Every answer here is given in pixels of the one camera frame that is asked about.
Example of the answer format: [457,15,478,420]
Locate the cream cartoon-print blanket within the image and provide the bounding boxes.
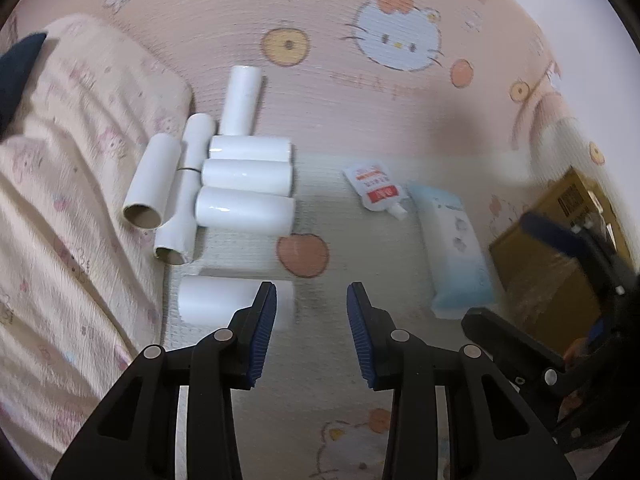
[0,15,197,466]

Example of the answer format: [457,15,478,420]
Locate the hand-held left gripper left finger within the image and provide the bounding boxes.
[51,281,278,480]

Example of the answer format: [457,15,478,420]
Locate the dark blue cloth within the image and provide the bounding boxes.
[0,32,49,137]

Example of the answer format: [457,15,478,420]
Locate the pile of white rolls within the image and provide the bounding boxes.
[122,65,296,333]

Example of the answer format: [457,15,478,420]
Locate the light blue wet wipes pack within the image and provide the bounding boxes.
[407,183,498,320]

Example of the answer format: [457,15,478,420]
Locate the white pouch with red label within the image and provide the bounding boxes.
[342,161,407,221]

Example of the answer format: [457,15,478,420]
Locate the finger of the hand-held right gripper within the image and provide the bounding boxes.
[460,306,601,450]
[519,211,632,302]

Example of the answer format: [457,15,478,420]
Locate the brown cardboard box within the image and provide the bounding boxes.
[487,166,636,361]

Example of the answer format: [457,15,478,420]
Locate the pink cat-print bed sheet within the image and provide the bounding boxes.
[0,0,640,480]

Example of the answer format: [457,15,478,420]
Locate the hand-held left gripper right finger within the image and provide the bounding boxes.
[346,281,577,480]

